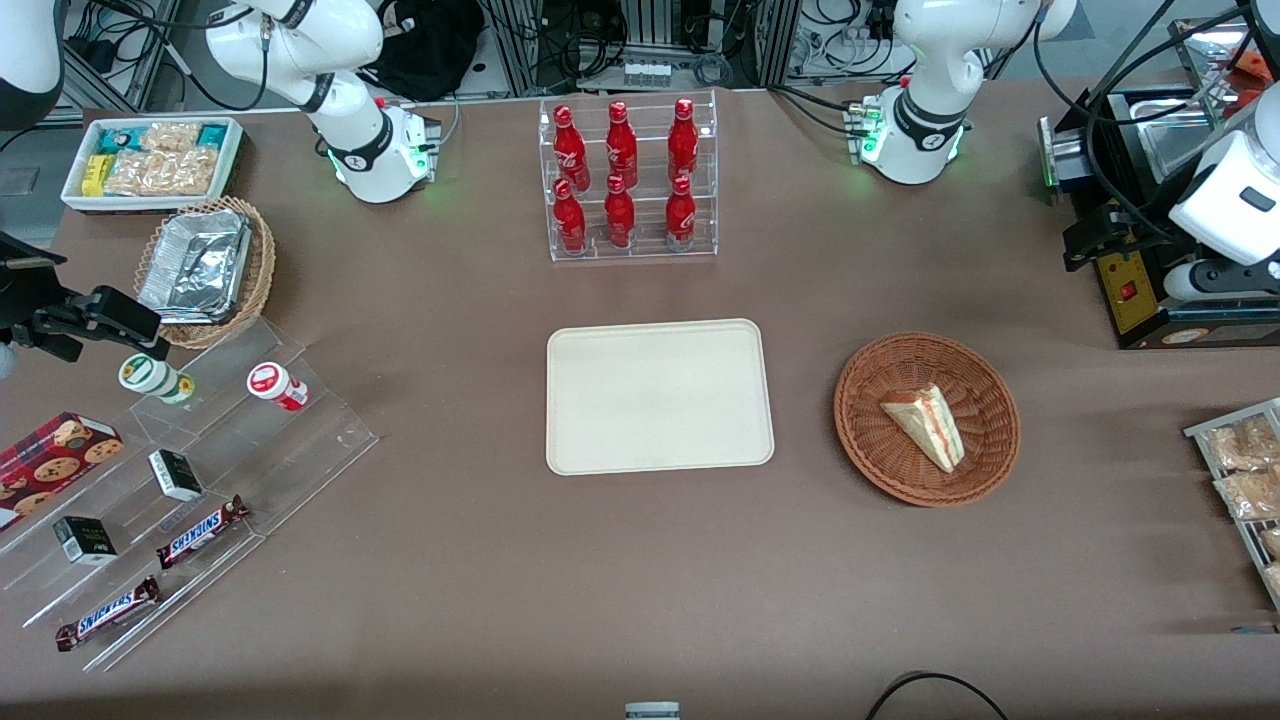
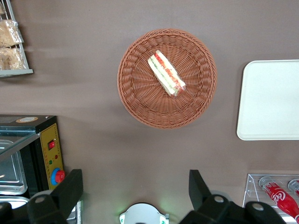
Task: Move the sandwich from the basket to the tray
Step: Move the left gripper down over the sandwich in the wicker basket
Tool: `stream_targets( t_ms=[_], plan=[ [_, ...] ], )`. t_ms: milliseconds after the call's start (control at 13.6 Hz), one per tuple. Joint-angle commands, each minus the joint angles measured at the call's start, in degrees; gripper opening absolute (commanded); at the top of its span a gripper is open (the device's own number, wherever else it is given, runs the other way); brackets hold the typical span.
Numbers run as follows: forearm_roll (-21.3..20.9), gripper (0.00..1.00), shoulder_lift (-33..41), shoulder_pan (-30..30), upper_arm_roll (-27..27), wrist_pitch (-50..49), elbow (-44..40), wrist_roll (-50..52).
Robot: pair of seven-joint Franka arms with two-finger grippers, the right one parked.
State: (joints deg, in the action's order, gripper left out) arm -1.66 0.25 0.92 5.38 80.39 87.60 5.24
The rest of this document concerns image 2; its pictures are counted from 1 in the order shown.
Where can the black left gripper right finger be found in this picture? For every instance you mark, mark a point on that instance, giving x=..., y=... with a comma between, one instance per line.
x=201, y=200

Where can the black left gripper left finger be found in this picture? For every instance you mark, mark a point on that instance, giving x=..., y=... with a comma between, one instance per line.
x=66, y=193

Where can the triangle sandwich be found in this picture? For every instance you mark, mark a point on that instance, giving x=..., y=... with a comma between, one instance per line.
x=167, y=74

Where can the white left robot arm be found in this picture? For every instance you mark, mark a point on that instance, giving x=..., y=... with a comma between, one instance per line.
x=143, y=214

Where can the cream plastic tray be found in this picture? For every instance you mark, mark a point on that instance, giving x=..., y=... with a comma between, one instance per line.
x=271, y=100

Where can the round brown wicker basket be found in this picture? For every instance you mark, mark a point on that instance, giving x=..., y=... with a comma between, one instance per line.
x=140, y=93

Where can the tray of packaged pastries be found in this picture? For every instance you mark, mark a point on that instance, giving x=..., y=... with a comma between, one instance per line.
x=22, y=58

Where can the black food warmer cabinet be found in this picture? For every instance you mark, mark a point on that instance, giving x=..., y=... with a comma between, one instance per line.
x=47, y=149

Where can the steel warmer pan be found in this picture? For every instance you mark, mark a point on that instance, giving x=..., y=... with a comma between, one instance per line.
x=11, y=172
x=14, y=201

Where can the clear acrylic bottle rack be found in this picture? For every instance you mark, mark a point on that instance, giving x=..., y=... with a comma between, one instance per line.
x=253, y=189

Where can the clear bag of crackers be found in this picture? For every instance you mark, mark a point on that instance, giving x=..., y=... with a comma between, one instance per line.
x=8, y=32
x=11, y=58
x=2, y=9

